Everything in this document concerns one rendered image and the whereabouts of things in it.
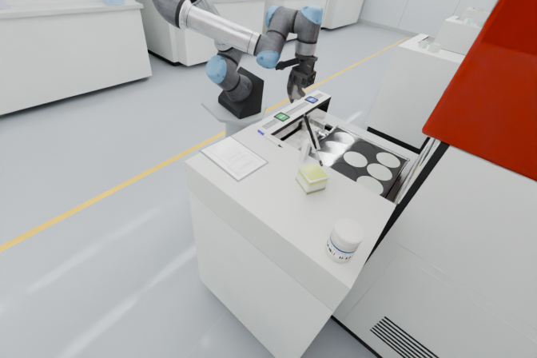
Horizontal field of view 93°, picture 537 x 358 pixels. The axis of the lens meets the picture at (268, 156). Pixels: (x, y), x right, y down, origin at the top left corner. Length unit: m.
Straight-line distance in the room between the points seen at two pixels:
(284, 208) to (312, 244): 0.13
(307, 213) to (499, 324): 0.68
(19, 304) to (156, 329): 0.72
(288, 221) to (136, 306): 1.18
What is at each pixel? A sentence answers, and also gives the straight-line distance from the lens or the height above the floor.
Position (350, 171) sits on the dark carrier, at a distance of 1.08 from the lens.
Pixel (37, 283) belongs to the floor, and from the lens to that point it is 2.01.
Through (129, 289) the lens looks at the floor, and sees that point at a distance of 1.78.
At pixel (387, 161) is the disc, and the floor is 0.90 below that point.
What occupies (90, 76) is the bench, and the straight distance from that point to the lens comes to 3.50.
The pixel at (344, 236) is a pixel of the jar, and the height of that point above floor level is 1.06.
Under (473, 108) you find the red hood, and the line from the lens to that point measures 0.75.
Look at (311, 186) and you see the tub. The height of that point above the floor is 1.01.
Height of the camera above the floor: 1.56
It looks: 40 degrees down
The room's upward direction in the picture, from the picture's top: 8 degrees clockwise
